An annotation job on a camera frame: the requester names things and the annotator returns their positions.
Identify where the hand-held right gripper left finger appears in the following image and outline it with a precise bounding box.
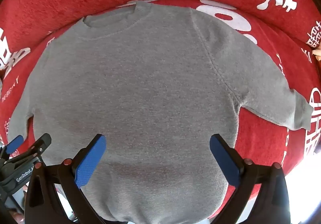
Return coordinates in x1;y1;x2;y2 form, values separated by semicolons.
24;134;106;224

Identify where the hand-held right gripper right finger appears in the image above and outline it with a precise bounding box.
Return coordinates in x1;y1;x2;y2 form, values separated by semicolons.
209;134;292;224

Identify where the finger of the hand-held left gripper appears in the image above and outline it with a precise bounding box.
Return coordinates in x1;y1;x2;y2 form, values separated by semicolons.
7;133;52;165
0;142;24;164

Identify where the grey sweater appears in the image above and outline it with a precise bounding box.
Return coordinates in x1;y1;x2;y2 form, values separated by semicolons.
6;0;314;223

